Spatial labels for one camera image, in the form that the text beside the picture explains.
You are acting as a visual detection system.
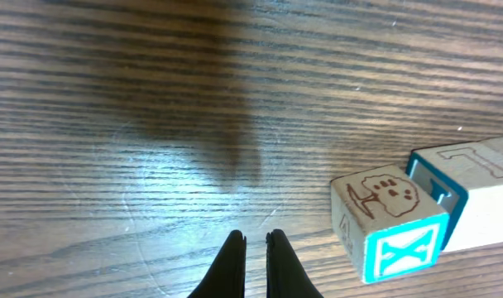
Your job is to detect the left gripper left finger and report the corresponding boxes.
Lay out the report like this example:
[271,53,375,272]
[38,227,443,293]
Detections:
[189,230,247,298]

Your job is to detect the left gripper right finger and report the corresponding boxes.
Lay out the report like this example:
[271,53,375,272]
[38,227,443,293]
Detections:
[266,229,323,298]

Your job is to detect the cream block pencil picture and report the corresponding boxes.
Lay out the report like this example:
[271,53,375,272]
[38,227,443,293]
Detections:
[330,165,449,284]

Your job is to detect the blue letter P block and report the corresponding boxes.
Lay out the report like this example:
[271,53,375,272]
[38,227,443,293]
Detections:
[406,137,503,252]

